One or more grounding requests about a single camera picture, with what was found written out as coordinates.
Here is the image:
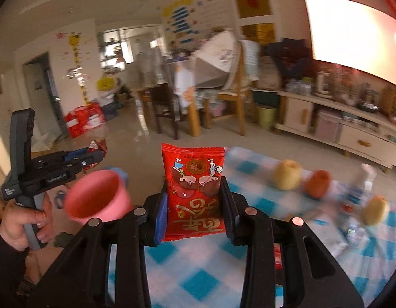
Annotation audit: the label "clear wrapped gift basket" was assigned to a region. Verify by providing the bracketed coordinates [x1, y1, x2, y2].
[333, 66, 359, 103]

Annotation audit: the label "cream television cabinet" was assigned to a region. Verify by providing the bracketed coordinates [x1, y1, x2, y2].
[275, 88, 396, 174]

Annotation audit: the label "bright television screen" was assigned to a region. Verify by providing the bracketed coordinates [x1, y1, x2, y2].
[304, 0, 396, 89]

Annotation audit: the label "blue yellow wall stickers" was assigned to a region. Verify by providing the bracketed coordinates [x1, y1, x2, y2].
[159, 0, 201, 47]

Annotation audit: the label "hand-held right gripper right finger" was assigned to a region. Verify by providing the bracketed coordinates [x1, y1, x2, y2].
[219, 176, 365, 308]

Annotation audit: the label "blue white checkered tablecloth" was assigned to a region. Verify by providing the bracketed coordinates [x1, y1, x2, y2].
[108, 146, 396, 308]

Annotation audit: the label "grey covered object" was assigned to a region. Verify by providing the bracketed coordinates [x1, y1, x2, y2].
[196, 61, 230, 89]

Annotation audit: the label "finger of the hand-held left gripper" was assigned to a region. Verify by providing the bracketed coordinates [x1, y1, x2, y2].
[33, 149, 91, 167]
[45, 151, 106, 180]

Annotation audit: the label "pink bin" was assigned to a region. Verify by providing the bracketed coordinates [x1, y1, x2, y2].
[64, 170, 134, 223]

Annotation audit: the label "dark blue bouquet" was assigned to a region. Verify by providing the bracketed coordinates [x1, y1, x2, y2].
[267, 38, 309, 79]

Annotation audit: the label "white yogurt bottle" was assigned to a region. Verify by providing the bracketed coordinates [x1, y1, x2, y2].
[344, 163, 378, 212]

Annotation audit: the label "red crate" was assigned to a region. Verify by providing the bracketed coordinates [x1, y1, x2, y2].
[65, 103, 105, 138]

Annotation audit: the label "pale lace chair cover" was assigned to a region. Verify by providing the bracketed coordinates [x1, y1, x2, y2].
[241, 40, 261, 81]

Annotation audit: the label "white orange printed cloth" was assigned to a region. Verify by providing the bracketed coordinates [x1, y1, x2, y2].
[174, 64, 198, 110]

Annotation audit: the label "green waste bin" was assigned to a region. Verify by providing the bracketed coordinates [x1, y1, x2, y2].
[257, 104, 278, 130]

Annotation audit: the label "person's left forearm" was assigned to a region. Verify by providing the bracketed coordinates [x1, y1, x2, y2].
[0, 223, 30, 296]

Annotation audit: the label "white embroidered cloth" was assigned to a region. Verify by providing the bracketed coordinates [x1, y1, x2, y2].
[195, 30, 240, 74]

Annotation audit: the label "yellow apple right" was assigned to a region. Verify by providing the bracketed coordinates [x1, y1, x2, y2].
[360, 196, 391, 227]

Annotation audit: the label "red snack packet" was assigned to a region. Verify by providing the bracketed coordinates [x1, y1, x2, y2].
[82, 139, 108, 170]
[161, 143, 226, 243]

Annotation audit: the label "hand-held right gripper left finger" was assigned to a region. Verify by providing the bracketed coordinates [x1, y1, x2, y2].
[25, 180, 168, 308]

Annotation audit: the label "white electric kettle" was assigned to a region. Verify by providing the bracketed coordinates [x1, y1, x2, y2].
[315, 71, 333, 98]

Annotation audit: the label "yellow bag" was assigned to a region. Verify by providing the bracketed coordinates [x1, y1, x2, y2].
[96, 77, 117, 92]

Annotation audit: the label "person's left hand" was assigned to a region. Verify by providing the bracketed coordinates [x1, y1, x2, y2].
[0, 196, 55, 251]

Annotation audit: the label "dark wooden chair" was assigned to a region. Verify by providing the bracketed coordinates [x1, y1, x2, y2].
[150, 83, 179, 140]

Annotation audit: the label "artificial flower arrangement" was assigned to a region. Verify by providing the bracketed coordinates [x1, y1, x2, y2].
[382, 86, 396, 122]

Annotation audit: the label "pink storage box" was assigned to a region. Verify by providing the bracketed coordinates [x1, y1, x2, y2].
[315, 109, 343, 142]

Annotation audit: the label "red orange apple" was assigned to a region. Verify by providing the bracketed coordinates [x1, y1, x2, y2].
[304, 170, 332, 199]

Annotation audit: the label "yellow pear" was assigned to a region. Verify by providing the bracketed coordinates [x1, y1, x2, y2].
[273, 160, 304, 191]

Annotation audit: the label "giraffe height wall sticker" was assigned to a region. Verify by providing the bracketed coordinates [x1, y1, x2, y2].
[68, 32, 91, 106]

